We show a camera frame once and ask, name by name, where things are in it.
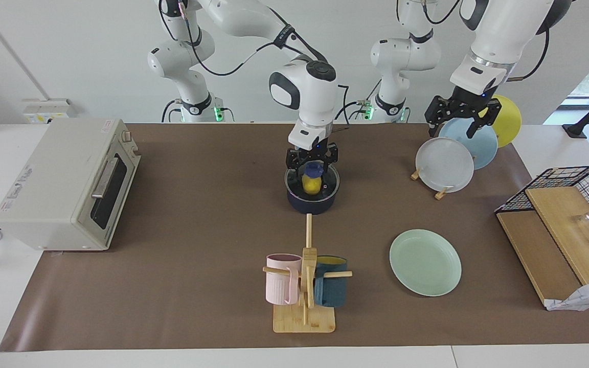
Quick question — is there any wooden mug tree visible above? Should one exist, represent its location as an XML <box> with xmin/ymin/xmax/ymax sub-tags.
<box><xmin>263</xmin><ymin>214</ymin><xmax>352</xmax><ymax>334</ymax></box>

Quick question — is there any pink ribbed mug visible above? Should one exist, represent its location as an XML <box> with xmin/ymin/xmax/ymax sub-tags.
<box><xmin>266</xmin><ymin>254</ymin><xmax>303</xmax><ymax>306</ymax></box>

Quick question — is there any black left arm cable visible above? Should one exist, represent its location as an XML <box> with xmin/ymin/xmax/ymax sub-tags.
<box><xmin>422</xmin><ymin>0</ymin><xmax>552</xmax><ymax>82</ymax></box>

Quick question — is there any brown table mat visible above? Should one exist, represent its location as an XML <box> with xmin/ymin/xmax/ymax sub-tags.
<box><xmin>0</xmin><ymin>123</ymin><xmax>589</xmax><ymax>352</ymax></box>

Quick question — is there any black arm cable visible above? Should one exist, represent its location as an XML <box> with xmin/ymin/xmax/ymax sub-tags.
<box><xmin>159</xmin><ymin>0</ymin><xmax>350</xmax><ymax>134</ymax></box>
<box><xmin>422</xmin><ymin>0</ymin><xmax>552</xmax><ymax>82</ymax></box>

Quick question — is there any darker wooden board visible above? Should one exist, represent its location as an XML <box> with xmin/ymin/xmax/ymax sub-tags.
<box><xmin>496</xmin><ymin>211</ymin><xmax>581</xmax><ymax>307</ymax></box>

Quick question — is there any yellow plate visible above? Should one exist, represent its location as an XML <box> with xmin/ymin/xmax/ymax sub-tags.
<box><xmin>485</xmin><ymin>95</ymin><xmax>522</xmax><ymax>148</ymax></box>

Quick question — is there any glass lid with blue knob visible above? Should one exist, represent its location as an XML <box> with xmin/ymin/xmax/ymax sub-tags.
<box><xmin>284</xmin><ymin>163</ymin><xmax>340</xmax><ymax>200</ymax></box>

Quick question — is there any grey plate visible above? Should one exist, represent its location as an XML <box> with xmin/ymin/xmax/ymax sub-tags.
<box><xmin>415</xmin><ymin>137</ymin><xmax>475</xmax><ymax>193</ymax></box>

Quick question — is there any mint green plate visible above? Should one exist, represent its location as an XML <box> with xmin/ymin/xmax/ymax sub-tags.
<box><xmin>390</xmin><ymin>229</ymin><xmax>462</xmax><ymax>297</ymax></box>

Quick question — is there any teal mug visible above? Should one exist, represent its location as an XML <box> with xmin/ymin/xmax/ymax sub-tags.
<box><xmin>314</xmin><ymin>256</ymin><xmax>348</xmax><ymax>308</ymax></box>

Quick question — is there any wooden plate rack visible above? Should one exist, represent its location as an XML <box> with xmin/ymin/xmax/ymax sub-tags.
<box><xmin>410</xmin><ymin>166</ymin><xmax>454</xmax><ymax>200</ymax></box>

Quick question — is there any cream toaster oven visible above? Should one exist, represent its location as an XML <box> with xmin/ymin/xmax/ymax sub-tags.
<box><xmin>0</xmin><ymin>119</ymin><xmax>142</xmax><ymax>251</ymax></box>

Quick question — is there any light wooden board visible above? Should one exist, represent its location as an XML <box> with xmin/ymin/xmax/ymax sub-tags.
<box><xmin>526</xmin><ymin>187</ymin><xmax>589</xmax><ymax>285</ymax></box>

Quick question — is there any light blue plate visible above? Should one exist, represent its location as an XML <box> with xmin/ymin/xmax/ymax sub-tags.
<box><xmin>439</xmin><ymin>119</ymin><xmax>499</xmax><ymax>170</ymax></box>

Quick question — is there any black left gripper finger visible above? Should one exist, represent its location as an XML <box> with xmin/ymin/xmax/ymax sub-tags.
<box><xmin>466</xmin><ymin>99</ymin><xmax>502</xmax><ymax>139</ymax></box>
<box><xmin>425</xmin><ymin>96</ymin><xmax>451</xmax><ymax>137</ymax></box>

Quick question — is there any dark blue saucepan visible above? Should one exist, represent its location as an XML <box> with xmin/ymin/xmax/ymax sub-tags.
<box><xmin>285</xmin><ymin>164</ymin><xmax>340</xmax><ymax>214</ymax></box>

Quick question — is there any white power strip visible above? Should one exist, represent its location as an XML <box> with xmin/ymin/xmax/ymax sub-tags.
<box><xmin>22</xmin><ymin>100</ymin><xmax>73</xmax><ymax>124</ymax></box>

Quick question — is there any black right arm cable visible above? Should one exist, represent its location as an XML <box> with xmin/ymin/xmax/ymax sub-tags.
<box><xmin>159</xmin><ymin>0</ymin><xmax>350</xmax><ymax>134</ymax></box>

